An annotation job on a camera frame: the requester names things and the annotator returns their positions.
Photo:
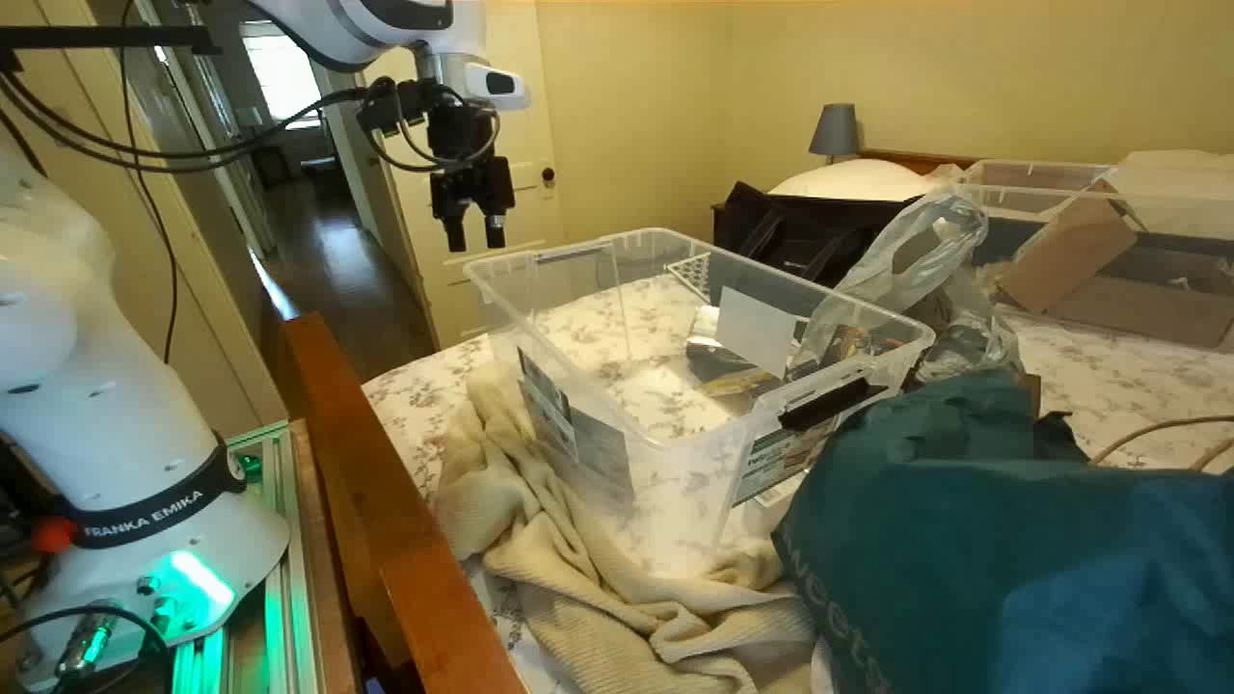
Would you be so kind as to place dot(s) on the grey bedside lamp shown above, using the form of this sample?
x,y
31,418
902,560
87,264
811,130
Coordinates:
x,y
834,134

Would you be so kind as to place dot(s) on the cream towel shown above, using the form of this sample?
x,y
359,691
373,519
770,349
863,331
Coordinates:
x,y
595,610

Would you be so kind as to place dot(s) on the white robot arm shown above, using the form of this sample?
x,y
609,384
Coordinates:
x,y
158,535

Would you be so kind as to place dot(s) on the black handbag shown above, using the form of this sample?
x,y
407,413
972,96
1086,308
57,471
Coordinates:
x,y
807,236

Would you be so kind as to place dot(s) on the teal fabric bag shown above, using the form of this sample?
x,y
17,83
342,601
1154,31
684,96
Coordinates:
x,y
959,540

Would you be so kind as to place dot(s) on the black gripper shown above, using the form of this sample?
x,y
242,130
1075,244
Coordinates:
x,y
467,170

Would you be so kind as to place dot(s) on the clear plastic storage bin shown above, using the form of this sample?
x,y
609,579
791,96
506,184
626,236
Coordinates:
x,y
684,389

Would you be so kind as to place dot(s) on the cardboard box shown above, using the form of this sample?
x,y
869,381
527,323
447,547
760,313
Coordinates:
x,y
1096,264

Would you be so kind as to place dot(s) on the floral bed sheet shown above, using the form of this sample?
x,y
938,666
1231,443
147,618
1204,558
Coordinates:
x,y
1131,403

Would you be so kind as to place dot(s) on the wooden bed footboard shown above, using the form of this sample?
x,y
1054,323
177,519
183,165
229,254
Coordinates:
x,y
407,601

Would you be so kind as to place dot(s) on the clear plastic bag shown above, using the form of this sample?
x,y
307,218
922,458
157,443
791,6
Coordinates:
x,y
910,308

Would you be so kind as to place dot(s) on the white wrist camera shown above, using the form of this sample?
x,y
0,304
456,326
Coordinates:
x,y
501,91

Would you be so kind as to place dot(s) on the teal robot base stand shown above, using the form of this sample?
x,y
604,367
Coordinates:
x,y
269,641

